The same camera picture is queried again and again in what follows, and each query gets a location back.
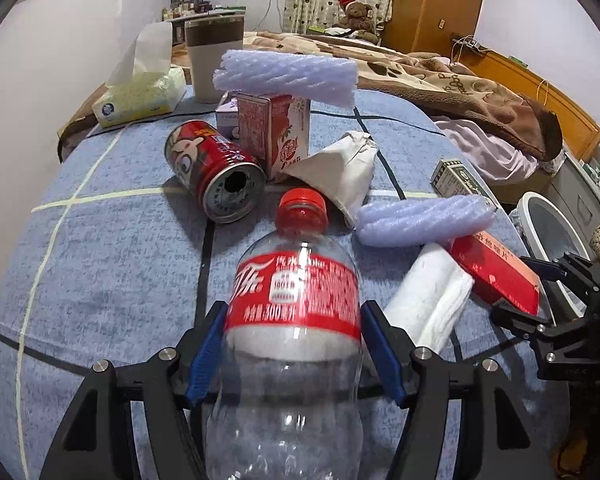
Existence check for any white cup brown lid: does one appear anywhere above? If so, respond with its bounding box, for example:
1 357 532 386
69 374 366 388
184 14 246 103

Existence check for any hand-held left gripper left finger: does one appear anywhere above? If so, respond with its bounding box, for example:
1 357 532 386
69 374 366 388
39 301 231 480

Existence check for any brown teddy bear red hat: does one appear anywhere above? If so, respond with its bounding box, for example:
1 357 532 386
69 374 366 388
337 0 381 43

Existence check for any red white drink carton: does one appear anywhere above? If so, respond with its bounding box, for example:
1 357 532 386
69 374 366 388
236 92 312 181

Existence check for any white paper bag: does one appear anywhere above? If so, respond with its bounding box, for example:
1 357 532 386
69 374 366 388
280 131 379 228

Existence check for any yellow green tissue pack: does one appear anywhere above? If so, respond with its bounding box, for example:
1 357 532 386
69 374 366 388
92 21 187 128

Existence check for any small green white box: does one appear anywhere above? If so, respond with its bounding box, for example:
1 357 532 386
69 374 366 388
431 158 501 208

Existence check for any small pale purple box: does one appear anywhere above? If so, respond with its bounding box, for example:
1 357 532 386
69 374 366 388
215 92 241 140

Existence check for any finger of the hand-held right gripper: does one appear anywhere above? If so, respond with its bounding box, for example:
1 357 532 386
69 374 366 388
490 302 588 346
519 252 600 306

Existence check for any red box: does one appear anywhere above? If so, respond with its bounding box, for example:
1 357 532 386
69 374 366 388
450 232 541 317

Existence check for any white paper towel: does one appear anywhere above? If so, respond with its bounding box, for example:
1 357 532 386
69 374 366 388
382 242 475 353

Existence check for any cluttered side shelf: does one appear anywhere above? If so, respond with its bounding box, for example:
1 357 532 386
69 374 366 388
162 0 246 43

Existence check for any white power strip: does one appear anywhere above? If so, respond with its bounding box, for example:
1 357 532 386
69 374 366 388
450 32 491 53

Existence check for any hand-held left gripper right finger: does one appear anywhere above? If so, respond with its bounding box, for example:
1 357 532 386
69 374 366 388
361 301 556 480

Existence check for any white round bin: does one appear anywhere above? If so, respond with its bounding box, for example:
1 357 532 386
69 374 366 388
515 192 600 321

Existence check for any red cartoon drink can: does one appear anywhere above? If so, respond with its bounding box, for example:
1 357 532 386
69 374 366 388
165 120 267 224

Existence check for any purple foam net sleeve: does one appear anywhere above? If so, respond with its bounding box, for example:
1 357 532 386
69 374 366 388
355 196 497 248
212 50 358 108

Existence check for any clear plastic bottle red label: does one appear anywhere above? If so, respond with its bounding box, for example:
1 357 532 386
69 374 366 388
205 187 366 480

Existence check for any brown paw print blanket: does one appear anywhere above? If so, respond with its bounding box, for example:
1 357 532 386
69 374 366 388
57 30 563 161

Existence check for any pale pink bed sheet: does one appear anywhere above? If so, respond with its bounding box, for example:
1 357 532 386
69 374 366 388
432 115 538 183

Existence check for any grey drawer nightstand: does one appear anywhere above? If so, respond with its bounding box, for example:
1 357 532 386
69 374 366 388
545 152 600 241

